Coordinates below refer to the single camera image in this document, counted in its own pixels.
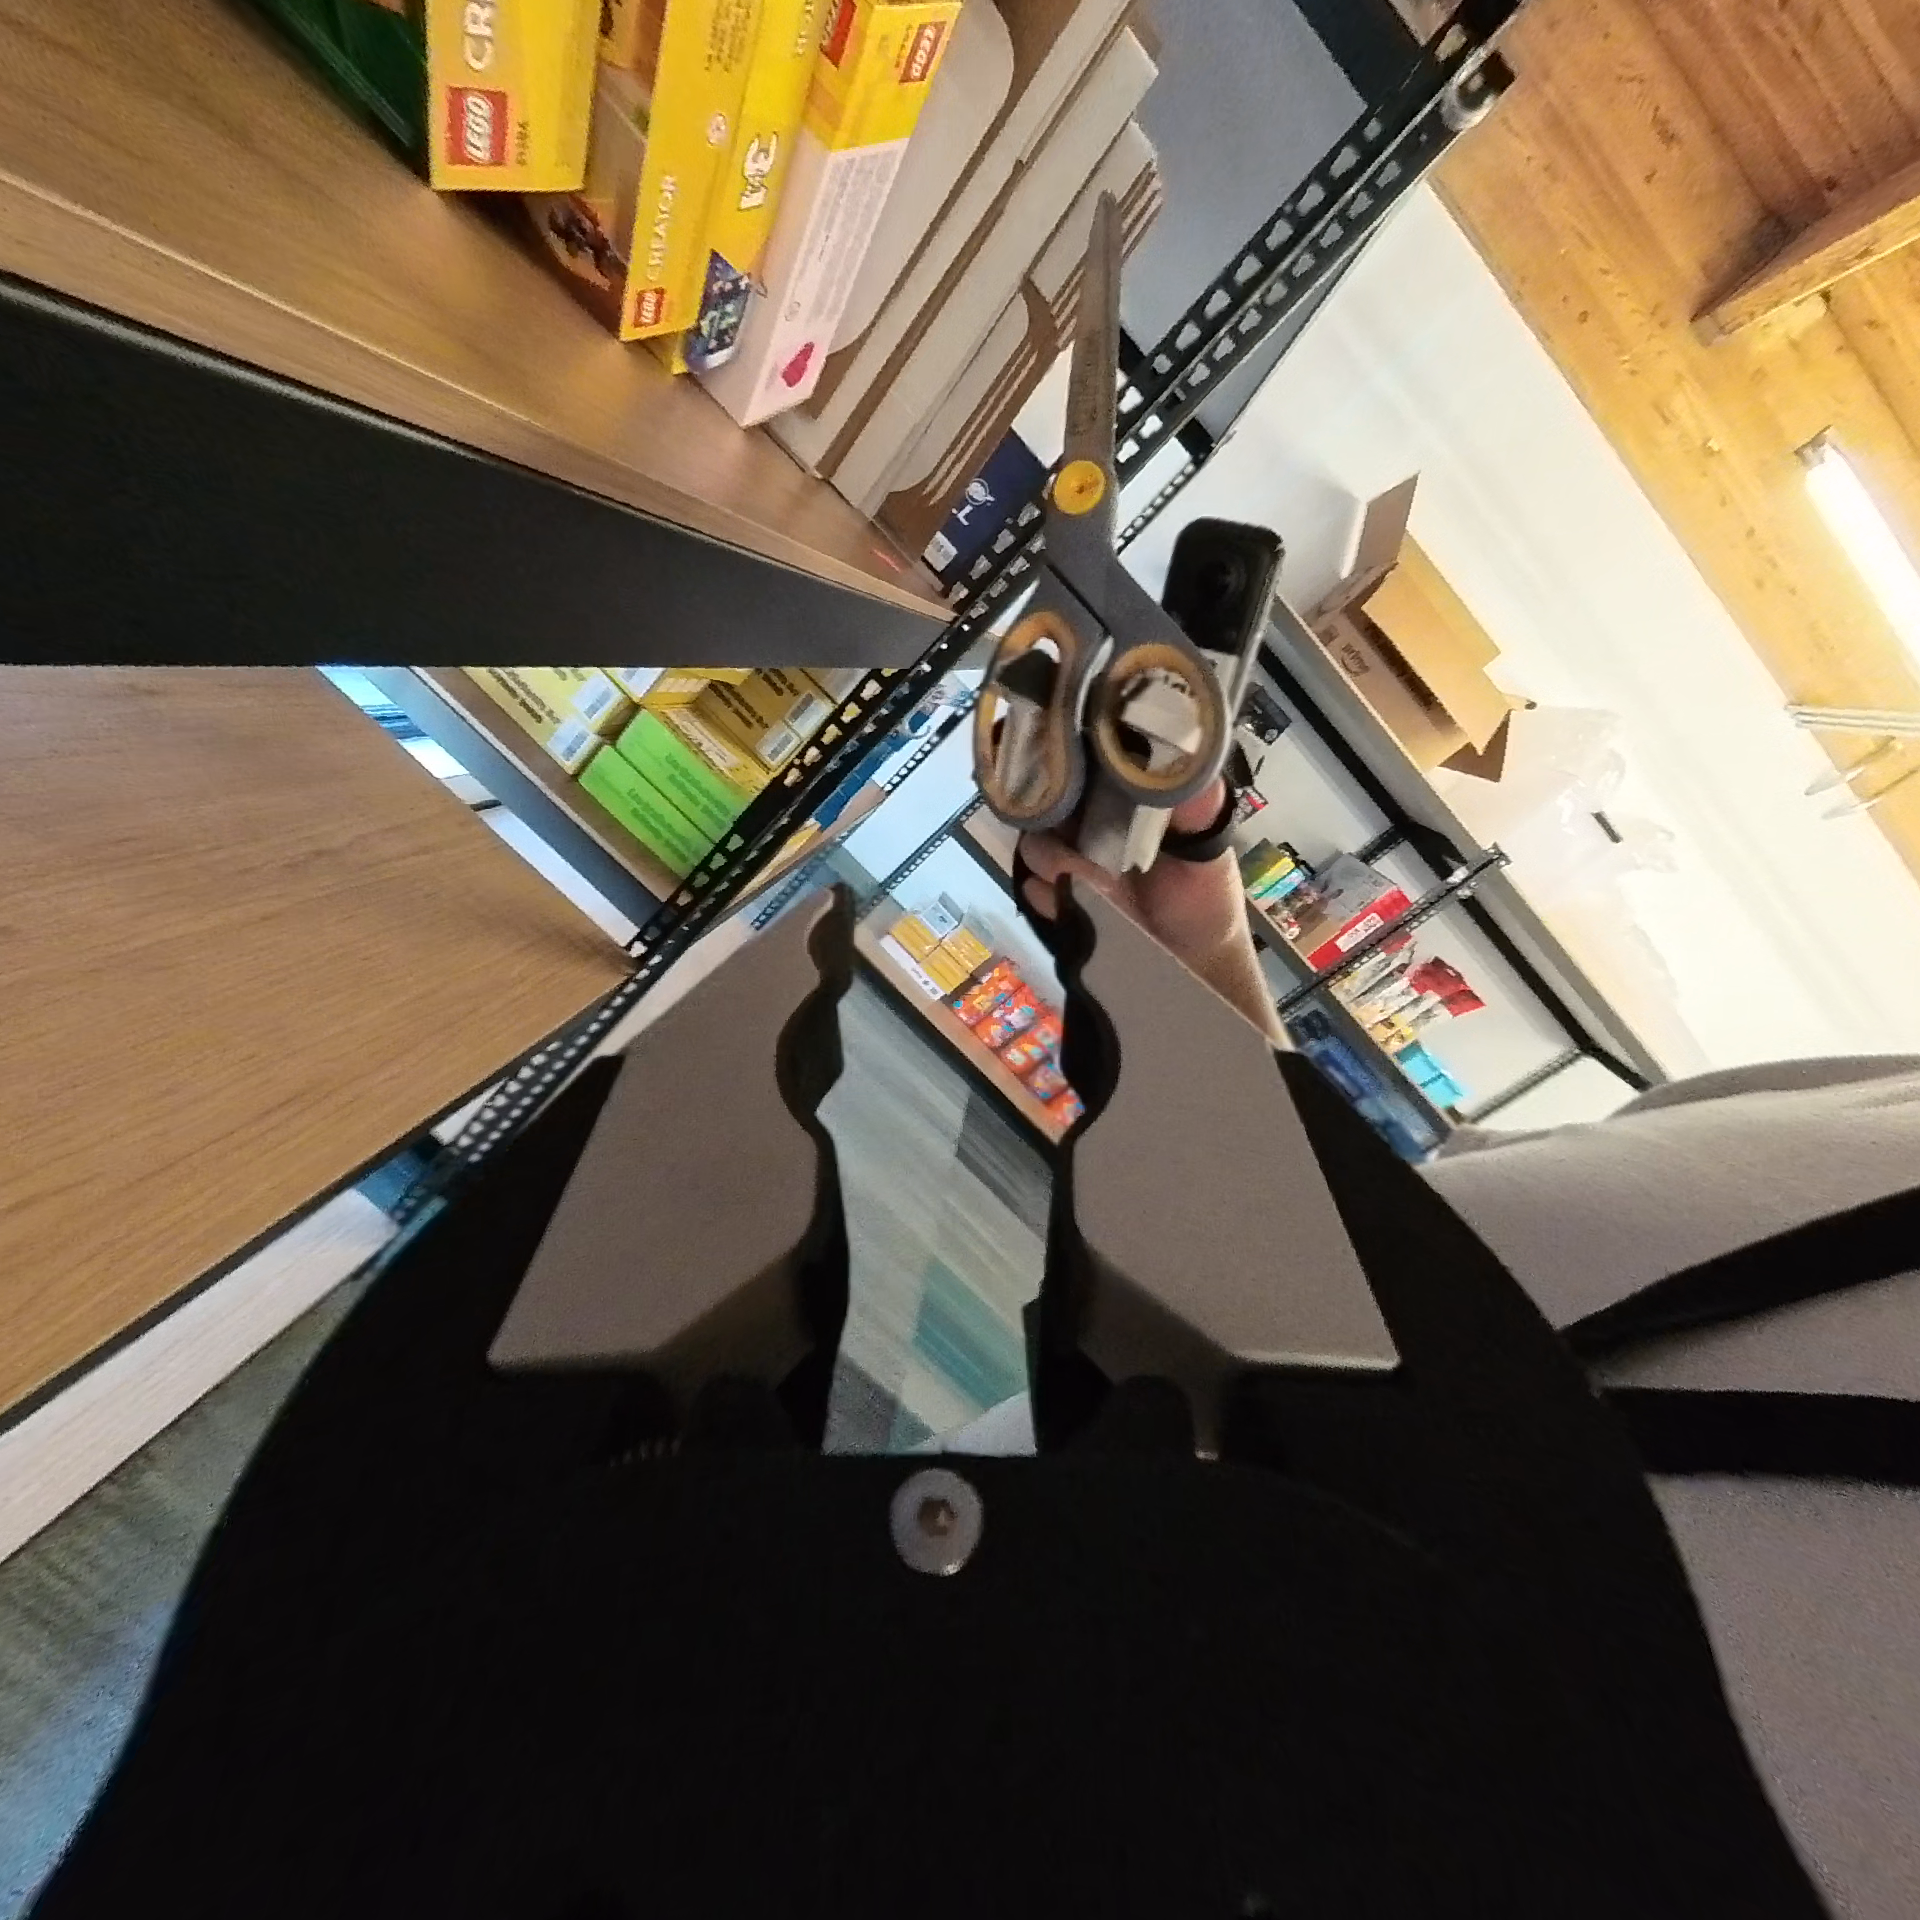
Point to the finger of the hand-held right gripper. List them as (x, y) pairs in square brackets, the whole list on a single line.
[(1023, 737), (1158, 718)]

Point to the dark green box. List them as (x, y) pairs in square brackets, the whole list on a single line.
[(359, 60)]

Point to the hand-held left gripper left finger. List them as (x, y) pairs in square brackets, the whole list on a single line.
[(673, 1201)]

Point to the white yellow toy box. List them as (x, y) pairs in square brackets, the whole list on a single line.
[(839, 256)]

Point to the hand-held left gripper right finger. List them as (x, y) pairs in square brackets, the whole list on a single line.
[(1230, 1216)]

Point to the clear plastic bags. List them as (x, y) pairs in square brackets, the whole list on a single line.
[(1590, 780)]

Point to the open cardboard box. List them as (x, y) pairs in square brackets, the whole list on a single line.
[(1424, 631)]

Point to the grey yellow scissors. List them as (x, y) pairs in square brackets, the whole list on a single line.
[(1088, 569)]

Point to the black metal shelf rack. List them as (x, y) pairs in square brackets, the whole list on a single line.
[(451, 509)]

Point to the ceiling light fixture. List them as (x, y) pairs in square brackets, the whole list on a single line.
[(1858, 540)]

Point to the blue white box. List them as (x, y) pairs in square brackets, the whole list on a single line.
[(983, 503)]

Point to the person's right hand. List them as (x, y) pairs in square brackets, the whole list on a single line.
[(1187, 916)]

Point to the rack of green yellow boxes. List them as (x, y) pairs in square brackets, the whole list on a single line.
[(673, 780)]

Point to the shelf of colourful boxes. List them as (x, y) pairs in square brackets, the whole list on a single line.
[(997, 1021)]

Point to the stack of white cardboard boxes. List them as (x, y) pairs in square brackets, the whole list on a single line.
[(991, 182)]

